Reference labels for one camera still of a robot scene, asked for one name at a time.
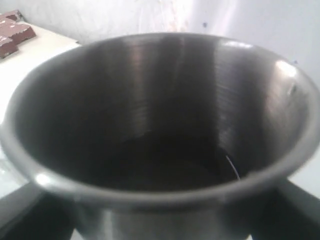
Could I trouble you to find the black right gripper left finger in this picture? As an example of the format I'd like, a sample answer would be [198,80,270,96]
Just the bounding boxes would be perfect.
[0,183,75,240]

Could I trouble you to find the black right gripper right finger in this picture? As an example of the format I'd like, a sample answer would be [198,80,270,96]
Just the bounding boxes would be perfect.
[251,180,320,240]

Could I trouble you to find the stainless steel cup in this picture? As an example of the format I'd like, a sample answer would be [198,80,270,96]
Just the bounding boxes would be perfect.
[0,32,320,240]

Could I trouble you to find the brown chocolate pieces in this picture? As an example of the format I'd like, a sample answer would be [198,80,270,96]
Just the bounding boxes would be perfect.
[0,9,37,59]

